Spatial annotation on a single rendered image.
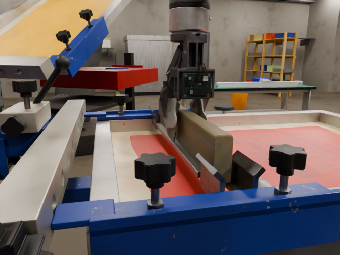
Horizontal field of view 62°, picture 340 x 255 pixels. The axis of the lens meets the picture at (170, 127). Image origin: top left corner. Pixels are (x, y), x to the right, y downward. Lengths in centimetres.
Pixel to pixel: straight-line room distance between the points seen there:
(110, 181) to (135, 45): 889
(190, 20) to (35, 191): 37
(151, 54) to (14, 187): 908
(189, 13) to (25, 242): 42
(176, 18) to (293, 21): 1275
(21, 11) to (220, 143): 140
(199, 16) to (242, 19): 1152
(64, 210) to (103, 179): 12
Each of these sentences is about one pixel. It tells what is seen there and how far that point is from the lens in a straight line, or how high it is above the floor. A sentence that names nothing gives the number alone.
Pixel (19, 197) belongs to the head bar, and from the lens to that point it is 29.
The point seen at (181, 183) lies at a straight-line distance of 50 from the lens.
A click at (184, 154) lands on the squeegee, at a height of 100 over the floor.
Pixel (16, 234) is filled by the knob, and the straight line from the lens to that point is 23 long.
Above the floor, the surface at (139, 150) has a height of 96.
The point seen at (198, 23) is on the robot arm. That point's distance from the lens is 53.
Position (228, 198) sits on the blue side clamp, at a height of 100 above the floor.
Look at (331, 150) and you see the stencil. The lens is 77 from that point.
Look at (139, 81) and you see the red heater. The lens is 166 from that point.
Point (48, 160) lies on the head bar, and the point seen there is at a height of 104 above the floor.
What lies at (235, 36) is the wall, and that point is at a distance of 1186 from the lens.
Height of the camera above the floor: 116
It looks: 14 degrees down
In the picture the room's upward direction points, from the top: straight up
